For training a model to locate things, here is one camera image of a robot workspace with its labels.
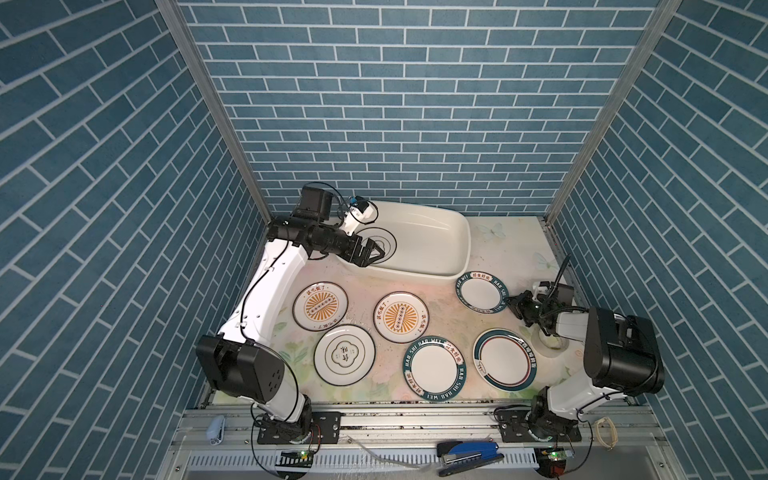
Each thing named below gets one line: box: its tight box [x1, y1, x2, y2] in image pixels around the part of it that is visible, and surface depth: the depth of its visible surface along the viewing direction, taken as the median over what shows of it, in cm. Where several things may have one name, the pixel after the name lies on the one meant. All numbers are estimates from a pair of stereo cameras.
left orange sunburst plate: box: [292, 281, 349, 332], surface depth 98 cm
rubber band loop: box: [595, 416, 619, 451], surface depth 74 cm
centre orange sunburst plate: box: [373, 290, 430, 343], surface depth 95 cm
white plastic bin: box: [348, 201, 471, 280], surface depth 114 cm
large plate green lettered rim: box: [403, 335, 467, 402], surface depth 85 cm
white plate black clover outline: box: [313, 324, 376, 387], surface depth 87 cm
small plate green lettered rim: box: [455, 271, 509, 315], surface depth 101 cm
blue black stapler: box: [436, 441, 505, 477], surface depth 71 cm
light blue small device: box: [206, 415, 226, 446], surface depth 73 cm
